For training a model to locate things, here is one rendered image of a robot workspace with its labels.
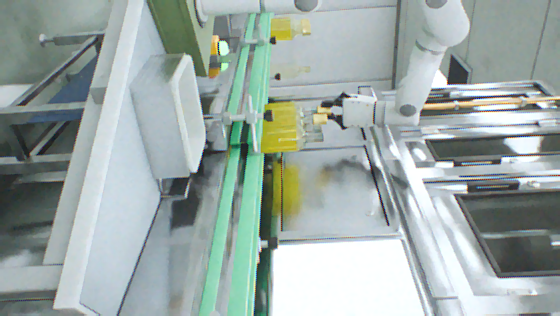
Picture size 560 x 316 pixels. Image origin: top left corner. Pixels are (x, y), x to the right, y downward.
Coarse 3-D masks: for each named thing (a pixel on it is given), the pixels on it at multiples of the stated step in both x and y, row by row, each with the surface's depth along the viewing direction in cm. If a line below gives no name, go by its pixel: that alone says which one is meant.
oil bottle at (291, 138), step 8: (280, 128) 131; (288, 128) 130; (296, 128) 130; (264, 136) 127; (272, 136) 127; (280, 136) 127; (288, 136) 127; (296, 136) 127; (304, 136) 128; (264, 144) 128; (272, 144) 128; (280, 144) 128; (288, 144) 128; (296, 144) 128; (304, 144) 129; (264, 152) 130
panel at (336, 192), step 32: (288, 160) 144; (320, 160) 143; (352, 160) 141; (288, 192) 130; (320, 192) 129; (352, 192) 127; (384, 192) 125; (288, 224) 118; (320, 224) 117; (352, 224) 116; (384, 224) 115; (416, 288) 96
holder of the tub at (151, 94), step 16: (144, 64) 95; (160, 64) 94; (176, 64) 93; (144, 80) 87; (160, 80) 86; (144, 96) 87; (160, 96) 87; (144, 112) 88; (160, 112) 88; (144, 128) 90; (160, 128) 90; (176, 128) 90; (160, 144) 92; (176, 144) 92; (160, 160) 94; (176, 160) 94; (160, 176) 97; (176, 176) 97; (176, 192) 101
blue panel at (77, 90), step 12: (96, 60) 162; (84, 72) 152; (72, 84) 143; (84, 84) 143; (60, 96) 136; (72, 96) 135; (84, 96) 134; (36, 120) 122; (48, 120) 122; (60, 120) 121
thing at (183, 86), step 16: (192, 64) 100; (176, 80) 86; (192, 80) 102; (176, 96) 86; (192, 96) 104; (176, 112) 89; (192, 112) 106; (192, 128) 108; (192, 144) 106; (192, 160) 95
